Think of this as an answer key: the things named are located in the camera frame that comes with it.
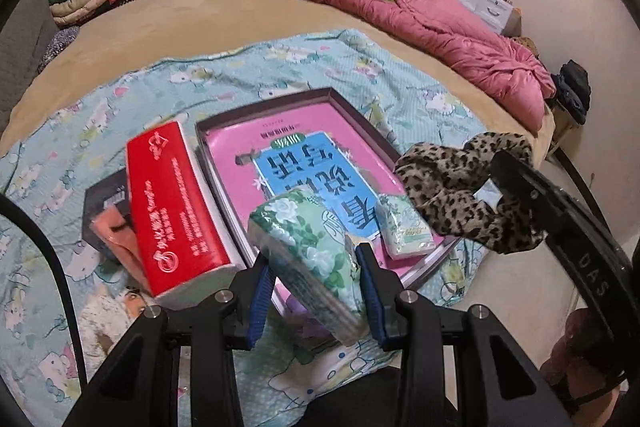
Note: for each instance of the dark floral pillow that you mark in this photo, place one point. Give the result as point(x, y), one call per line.
point(60, 41)

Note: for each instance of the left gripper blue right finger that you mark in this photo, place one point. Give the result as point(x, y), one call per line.
point(379, 287)

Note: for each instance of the red white tissue pack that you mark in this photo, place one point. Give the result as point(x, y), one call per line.
point(187, 252)

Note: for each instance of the white floral scrunchie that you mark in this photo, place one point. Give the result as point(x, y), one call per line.
point(105, 319)

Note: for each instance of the pink coral cloth item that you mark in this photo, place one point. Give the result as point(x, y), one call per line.
point(115, 232)

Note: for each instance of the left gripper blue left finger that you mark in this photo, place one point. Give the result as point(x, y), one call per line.
point(258, 308)

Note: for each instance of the large green floral tissue pack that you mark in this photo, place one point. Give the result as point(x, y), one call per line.
point(311, 254)

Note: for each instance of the grey quilted headboard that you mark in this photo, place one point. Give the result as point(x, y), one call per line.
point(24, 39)

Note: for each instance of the leopard print scrunchie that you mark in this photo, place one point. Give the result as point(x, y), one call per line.
point(441, 183)

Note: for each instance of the small green tissue pack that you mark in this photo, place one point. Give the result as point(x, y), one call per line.
point(404, 233)

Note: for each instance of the purple tray with pink book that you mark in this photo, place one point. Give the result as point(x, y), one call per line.
point(314, 138)

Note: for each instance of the dark clothes pile on chair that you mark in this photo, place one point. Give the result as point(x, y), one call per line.
point(573, 90)

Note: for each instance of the white drawer cabinet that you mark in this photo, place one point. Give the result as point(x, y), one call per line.
point(499, 15)

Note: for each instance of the pink quilted comforter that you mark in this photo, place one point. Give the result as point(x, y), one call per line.
point(501, 67)

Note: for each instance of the person's right hand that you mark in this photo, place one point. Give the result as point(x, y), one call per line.
point(564, 364)

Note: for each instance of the black cardboard box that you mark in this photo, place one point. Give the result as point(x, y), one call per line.
point(110, 191)

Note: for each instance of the round tan bed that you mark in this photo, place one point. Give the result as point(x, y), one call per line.
point(145, 32)

